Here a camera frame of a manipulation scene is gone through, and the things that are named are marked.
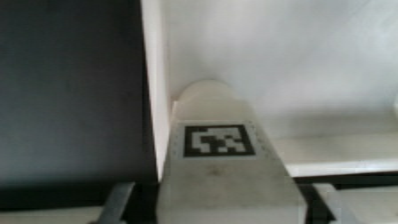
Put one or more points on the white obstacle fence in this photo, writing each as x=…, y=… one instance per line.
x=362, y=205

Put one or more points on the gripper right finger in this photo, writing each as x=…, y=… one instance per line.
x=319, y=214

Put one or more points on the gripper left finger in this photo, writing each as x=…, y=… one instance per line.
x=131, y=203

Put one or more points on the white table leg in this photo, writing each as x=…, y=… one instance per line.
x=223, y=161

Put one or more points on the white square tabletop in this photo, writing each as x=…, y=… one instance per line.
x=305, y=54

